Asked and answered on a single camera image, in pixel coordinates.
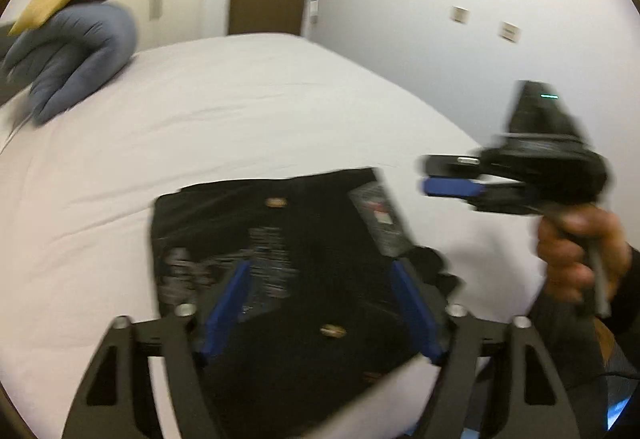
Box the rolled blue duvet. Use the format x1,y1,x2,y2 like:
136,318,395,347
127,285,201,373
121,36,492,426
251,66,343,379
0,1,138,124

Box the person's right forearm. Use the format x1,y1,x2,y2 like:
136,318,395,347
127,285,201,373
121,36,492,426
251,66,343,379
527,244,640,435

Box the bed with white sheet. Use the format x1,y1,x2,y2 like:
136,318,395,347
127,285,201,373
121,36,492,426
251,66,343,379
0,33,551,439

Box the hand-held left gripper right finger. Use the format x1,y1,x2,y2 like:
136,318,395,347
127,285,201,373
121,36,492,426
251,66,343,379
390,259,581,439

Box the black pants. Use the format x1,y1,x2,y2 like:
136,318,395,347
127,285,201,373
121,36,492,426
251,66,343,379
150,166,466,439

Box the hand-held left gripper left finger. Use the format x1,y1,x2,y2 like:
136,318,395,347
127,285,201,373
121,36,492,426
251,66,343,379
62,261,251,439

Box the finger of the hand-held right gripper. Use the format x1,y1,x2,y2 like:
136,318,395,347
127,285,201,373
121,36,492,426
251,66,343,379
421,177,485,198
417,155,483,176

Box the person's right hand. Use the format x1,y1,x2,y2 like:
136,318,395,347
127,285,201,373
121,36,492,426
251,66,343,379
536,206,633,306

